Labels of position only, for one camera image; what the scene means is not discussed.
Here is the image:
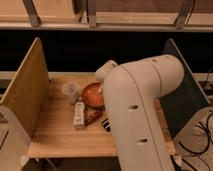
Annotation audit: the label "black and white eraser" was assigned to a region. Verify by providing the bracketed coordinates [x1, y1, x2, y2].
[102, 118, 111, 132]

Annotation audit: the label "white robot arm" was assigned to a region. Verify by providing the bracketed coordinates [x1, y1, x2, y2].
[95, 54, 184, 171]

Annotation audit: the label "orange bowl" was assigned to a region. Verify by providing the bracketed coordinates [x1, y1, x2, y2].
[82, 82, 104, 108]

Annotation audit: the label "brown snack wrapper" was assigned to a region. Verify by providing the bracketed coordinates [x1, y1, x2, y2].
[85, 110, 102, 125]

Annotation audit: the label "white bottle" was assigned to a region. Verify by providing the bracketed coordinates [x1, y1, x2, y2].
[74, 98, 85, 129]

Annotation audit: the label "clear plastic cup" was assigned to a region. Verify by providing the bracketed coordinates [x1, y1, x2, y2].
[62, 82, 79, 104]

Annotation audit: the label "left wooden side panel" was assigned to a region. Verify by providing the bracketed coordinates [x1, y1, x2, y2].
[0, 38, 49, 141]

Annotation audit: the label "black floor cables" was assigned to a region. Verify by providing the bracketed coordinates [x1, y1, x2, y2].
[178, 111, 213, 171]

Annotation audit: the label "wooden shelf rail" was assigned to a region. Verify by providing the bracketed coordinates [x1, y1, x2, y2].
[0, 0, 213, 32]

